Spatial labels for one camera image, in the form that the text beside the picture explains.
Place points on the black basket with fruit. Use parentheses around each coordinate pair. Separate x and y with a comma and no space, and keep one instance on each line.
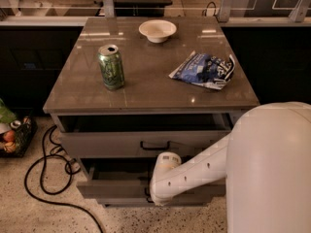
(17,128)

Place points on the green soda can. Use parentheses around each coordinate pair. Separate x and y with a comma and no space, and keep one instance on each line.
(110,63)

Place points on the grey drawer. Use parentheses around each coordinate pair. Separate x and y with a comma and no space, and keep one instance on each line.
(145,135)
(129,178)
(178,201)

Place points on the blue white chip bag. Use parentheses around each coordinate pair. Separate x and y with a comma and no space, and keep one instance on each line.
(205,70)

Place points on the grey drawer cabinet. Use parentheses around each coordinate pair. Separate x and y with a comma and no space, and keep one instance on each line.
(148,90)

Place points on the dark background table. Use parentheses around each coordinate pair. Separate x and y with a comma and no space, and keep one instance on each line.
(140,8)

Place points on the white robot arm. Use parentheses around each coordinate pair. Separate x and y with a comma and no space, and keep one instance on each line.
(266,163)

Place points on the grey top drawer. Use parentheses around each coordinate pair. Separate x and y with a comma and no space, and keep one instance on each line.
(145,135)

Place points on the white bowl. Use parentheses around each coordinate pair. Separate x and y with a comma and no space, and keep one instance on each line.
(157,30)

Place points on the grey bottom drawer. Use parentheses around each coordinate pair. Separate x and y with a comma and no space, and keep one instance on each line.
(178,201)

